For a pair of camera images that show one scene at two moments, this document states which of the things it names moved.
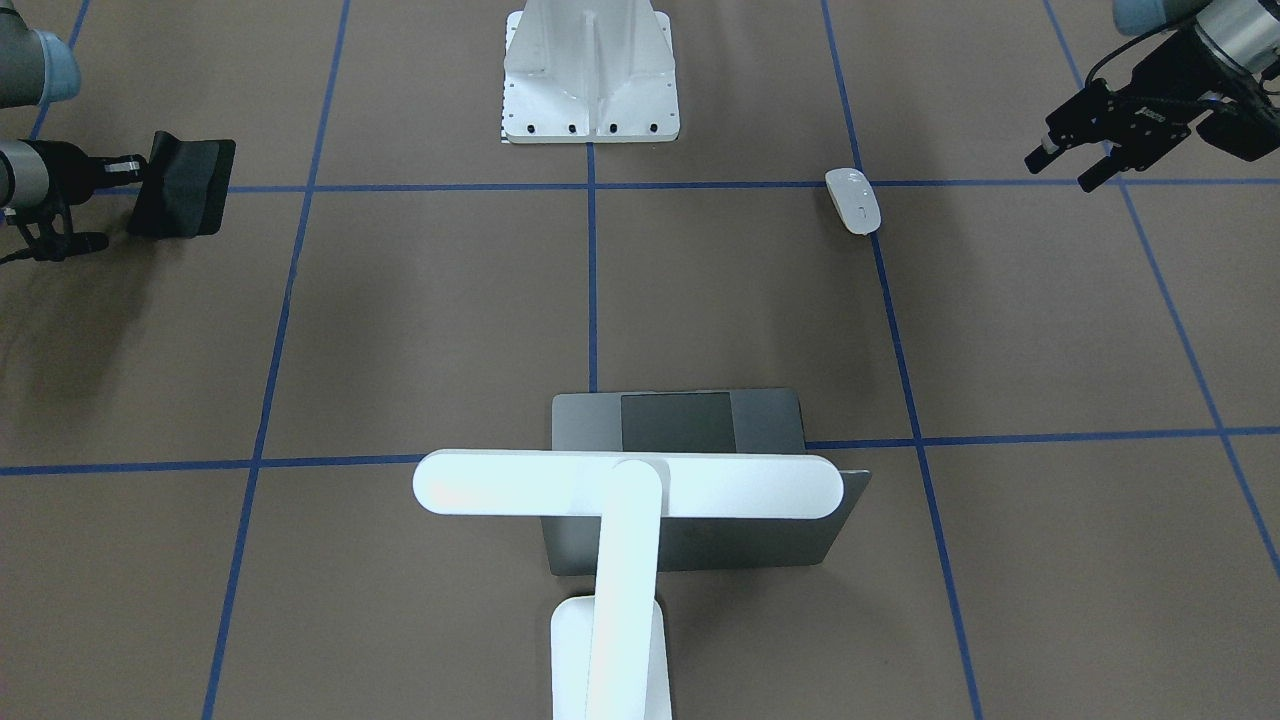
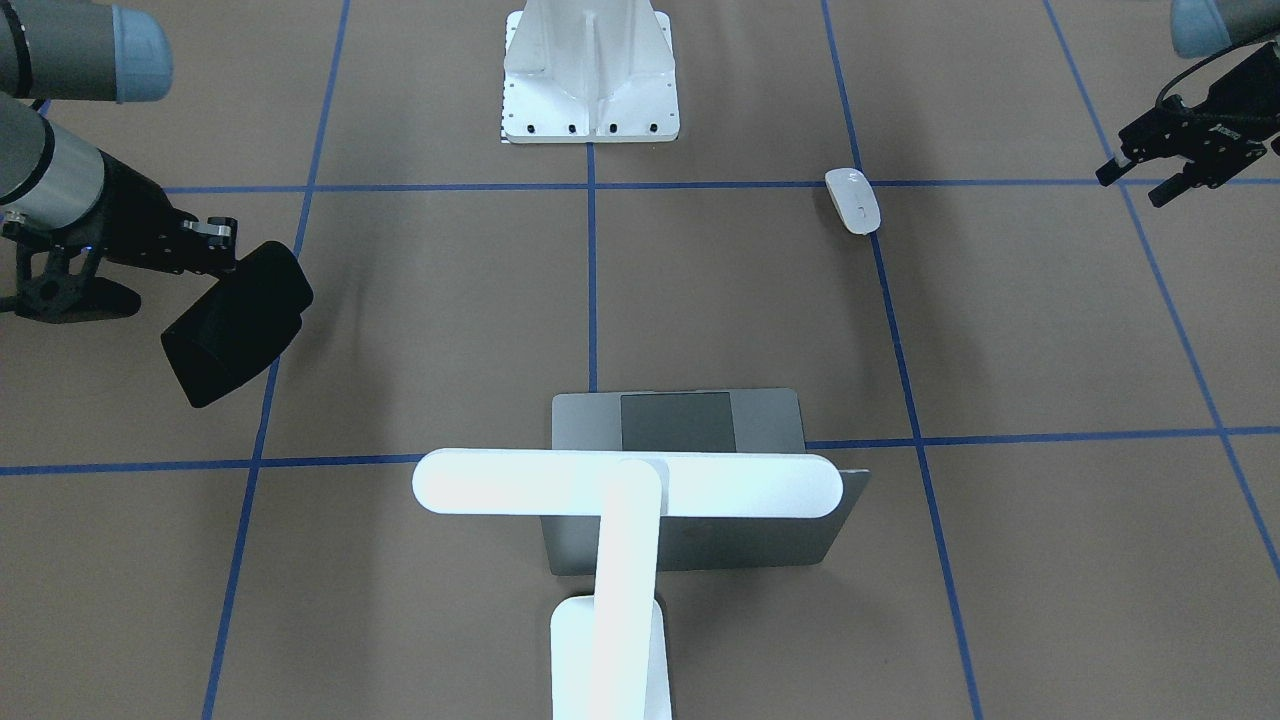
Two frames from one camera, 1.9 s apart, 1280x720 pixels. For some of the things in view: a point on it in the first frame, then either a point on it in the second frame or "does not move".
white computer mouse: (854, 200) does not move
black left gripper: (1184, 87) -> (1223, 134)
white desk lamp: (611, 652) does not move
